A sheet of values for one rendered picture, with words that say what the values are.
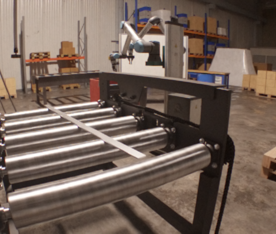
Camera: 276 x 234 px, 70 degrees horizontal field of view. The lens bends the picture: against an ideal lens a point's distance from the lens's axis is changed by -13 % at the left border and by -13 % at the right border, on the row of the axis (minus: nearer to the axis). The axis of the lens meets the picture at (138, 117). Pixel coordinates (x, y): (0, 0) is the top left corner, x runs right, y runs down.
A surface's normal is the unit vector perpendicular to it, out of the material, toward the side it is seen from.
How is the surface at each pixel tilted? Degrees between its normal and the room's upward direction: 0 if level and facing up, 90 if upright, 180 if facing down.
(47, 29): 90
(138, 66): 90
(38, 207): 59
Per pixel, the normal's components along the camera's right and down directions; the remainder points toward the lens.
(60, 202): 0.49, -0.22
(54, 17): 0.54, 0.22
